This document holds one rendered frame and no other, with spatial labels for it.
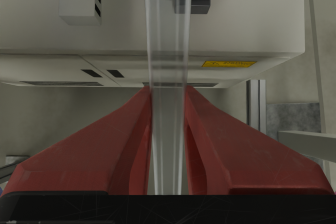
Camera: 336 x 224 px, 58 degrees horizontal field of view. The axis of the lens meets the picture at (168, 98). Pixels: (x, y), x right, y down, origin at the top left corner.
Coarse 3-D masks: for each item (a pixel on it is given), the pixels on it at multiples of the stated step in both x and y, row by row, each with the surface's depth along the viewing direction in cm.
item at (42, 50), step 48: (0, 0) 46; (48, 0) 46; (240, 0) 46; (288, 0) 46; (0, 48) 46; (48, 48) 46; (96, 48) 46; (144, 48) 46; (192, 48) 46; (240, 48) 46; (288, 48) 46
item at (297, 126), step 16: (272, 112) 106; (288, 112) 107; (304, 112) 107; (272, 128) 106; (288, 128) 106; (304, 128) 106; (320, 128) 106; (288, 144) 97; (304, 144) 86; (320, 144) 77; (320, 160) 106
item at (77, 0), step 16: (64, 0) 41; (80, 0) 41; (96, 0) 42; (192, 0) 43; (208, 0) 43; (64, 16) 42; (80, 16) 42; (96, 16) 42; (256, 80) 77; (256, 96) 77; (256, 112) 75; (256, 128) 75; (16, 160) 105
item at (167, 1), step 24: (144, 0) 9; (168, 0) 9; (168, 24) 10; (168, 48) 10; (168, 72) 11; (168, 96) 11; (168, 120) 12; (168, 144) 13; (168, 168) 14; (168, 192) 16
